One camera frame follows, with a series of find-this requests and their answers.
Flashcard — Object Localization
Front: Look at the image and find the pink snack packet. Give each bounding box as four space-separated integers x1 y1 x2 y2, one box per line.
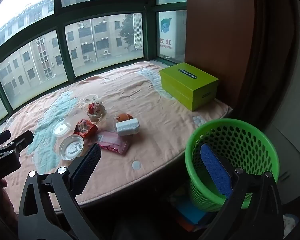
95 130 130 155

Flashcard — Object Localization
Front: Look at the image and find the orange fruit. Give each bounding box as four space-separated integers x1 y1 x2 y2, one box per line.
116 113 133 122

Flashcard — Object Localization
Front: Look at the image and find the pink printed blanket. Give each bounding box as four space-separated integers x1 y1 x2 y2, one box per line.
0 60 233 208

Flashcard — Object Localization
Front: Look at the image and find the white outdoor air conditioner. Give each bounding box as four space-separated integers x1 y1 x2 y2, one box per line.
158 10 187 58

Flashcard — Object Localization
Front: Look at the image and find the orange snack packet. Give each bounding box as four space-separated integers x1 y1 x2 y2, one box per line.
73 119 99 138

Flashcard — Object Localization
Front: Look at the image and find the small round clear cup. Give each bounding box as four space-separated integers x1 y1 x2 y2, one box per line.
82 93 98 105

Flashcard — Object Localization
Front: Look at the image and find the blue flat object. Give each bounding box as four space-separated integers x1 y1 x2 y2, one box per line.
176 200 208 224

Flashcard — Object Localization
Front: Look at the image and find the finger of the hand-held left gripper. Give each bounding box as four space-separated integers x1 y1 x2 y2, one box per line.
0 130 12 148
0 131 34 161

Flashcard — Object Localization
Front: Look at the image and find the beige apartment building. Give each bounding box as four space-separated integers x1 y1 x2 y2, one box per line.
0 0 144 110

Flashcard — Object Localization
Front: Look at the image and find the white foam block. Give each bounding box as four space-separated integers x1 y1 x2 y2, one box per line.
116 120 140 137

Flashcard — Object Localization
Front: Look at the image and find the brown wardrobe panel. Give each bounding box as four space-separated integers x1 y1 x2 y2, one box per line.
185 0 255 110

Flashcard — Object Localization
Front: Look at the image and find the clear plastic cup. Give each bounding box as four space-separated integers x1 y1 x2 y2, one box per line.
87 101 108 123

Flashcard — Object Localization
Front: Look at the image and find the dark green window frame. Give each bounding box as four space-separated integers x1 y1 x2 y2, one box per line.
0 0 188 128

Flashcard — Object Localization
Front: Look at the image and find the green cardboard box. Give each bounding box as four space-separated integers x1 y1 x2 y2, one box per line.
159 62 219 112

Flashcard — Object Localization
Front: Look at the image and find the large clear round lid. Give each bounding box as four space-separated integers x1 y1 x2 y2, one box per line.
51 118 73 137

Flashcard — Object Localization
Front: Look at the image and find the white louvered vent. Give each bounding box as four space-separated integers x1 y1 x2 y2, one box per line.
133 13 143 48

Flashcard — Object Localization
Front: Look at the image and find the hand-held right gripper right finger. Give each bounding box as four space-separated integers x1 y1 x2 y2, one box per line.
197 142 284 240

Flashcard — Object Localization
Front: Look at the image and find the round labelled plastic tub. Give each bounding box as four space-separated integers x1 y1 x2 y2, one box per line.
59 134 85 161

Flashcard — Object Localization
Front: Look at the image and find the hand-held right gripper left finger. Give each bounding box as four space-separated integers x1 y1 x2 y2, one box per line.
18 143 102 240

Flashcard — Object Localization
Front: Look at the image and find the red white wrapper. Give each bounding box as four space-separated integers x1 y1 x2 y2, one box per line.
87 102 103 115

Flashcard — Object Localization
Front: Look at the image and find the green perforated plastic basket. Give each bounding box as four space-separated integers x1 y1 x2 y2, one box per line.
184 118 280 209

